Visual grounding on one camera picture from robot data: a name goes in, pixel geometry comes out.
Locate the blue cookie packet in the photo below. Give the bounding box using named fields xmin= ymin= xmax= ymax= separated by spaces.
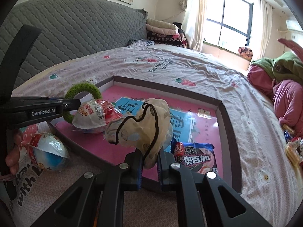
xmin=170 ymin=138 xmax=218 ymax=174

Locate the green knitted ring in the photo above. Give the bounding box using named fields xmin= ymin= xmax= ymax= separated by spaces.
xmin=62 ymin=82 xmax=104 ymax=124

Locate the red toy egg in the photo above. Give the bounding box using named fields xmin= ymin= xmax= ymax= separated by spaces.
xmin=21 ymin=124 xmax=69 ymax=171

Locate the white toy egg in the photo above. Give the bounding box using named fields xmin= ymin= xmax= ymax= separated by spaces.
xmin=72 ymin=99 xmax=123 ymax=133

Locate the cream drawstring cloth pouch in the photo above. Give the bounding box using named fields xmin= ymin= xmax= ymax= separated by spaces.
xmin=105 ymin=98 xmax=173 ymax=170

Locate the person's left hand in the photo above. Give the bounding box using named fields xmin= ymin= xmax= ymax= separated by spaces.
xmin=1 ymin=130 xmax=23 ymax=181

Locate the dark shallow cardboard box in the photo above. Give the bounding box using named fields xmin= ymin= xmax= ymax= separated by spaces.
xmin=48 ymin=76 xmax=242 ymax=193

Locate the strawberry print bed sheet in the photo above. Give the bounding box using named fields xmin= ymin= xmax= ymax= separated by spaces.
xmin=1 ymin=45 xmax=302 ymax=226

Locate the pink and blue book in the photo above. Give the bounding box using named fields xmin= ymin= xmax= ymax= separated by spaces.
xmin=55 ymin=85 xmax=225 ymax=183

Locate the grey quilted headboard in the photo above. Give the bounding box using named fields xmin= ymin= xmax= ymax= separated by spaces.
xmin=1 ymin=0 xmax=148 ymax=87

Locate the snack packets pile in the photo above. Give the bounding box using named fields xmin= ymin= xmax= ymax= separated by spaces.
xmin=282 ymin=124 xmax=302 ymax=172

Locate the pink crumpled duvet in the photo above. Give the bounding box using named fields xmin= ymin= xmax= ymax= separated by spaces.
xmin=248 ymin=65 xmax=302 ymax=137

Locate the orange patterned bag on sill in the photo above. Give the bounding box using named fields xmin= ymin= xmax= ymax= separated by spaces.
xmin=238 ymin=47 xmax=253 ymax=61

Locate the green blanket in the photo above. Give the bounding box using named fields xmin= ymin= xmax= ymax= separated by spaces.
xmin=251 ymin=51 xmax=303 ymax=85

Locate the stack of folded blankets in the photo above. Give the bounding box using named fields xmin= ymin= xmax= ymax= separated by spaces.
xmin=146 ymin=19 xmax=189 ymax=49

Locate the pink quilted pillow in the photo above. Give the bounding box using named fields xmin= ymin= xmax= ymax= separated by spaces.
xmin=277 ymin=38 xmax=303 ymax=61

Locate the left cream curtain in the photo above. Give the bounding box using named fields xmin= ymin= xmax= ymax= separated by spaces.
xmin=180 ymin=0 xmax=208 ymax=52

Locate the cream curtain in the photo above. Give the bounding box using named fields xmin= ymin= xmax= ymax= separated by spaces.
xmin=180 ymin=0 xmax=208 ymax=52
xmin=260 ymin=0 xmax=273 ymax=58

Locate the white air conditioner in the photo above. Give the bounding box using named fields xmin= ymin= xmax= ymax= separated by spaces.
xmin=286 ymin=19 xmax=303 ymax=32

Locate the right cream curtain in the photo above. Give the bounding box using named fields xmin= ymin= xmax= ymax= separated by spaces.
xmin=260 ymin=0 xmax=273 ymax=58

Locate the window with dark frame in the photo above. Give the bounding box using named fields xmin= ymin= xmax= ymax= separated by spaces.
xmin=203 ymin=0 xmax=254 ymax=52

